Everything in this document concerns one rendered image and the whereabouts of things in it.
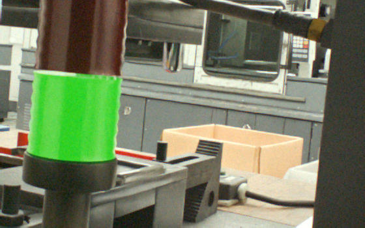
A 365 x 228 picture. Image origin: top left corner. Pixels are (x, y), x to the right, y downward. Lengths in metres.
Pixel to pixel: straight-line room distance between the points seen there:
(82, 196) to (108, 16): 0.08
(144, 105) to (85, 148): 5.53
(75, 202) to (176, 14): 0.33
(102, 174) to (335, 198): 0.20
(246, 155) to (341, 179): 2.40
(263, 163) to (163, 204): 2.26
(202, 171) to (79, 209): 0.49
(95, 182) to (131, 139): 5.61
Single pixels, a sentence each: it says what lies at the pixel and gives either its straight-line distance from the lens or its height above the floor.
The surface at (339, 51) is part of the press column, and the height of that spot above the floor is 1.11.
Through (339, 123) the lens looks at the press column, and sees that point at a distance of 0.43.
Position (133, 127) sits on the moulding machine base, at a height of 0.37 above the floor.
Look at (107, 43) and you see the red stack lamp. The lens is 0.26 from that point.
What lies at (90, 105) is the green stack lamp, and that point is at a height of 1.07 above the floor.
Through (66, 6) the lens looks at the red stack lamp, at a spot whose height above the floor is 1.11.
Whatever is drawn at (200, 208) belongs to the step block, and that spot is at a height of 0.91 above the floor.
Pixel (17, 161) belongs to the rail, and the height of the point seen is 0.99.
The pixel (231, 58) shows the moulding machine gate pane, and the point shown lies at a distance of 5.38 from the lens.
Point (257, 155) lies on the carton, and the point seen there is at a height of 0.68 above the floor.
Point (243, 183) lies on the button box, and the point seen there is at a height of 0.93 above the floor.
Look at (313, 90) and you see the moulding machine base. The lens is 5.15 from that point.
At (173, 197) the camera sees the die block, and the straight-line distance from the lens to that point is 0.62.
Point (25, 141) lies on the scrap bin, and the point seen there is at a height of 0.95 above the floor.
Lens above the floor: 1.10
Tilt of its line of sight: 3 degrees down
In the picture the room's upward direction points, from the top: 5 degrees clockwise
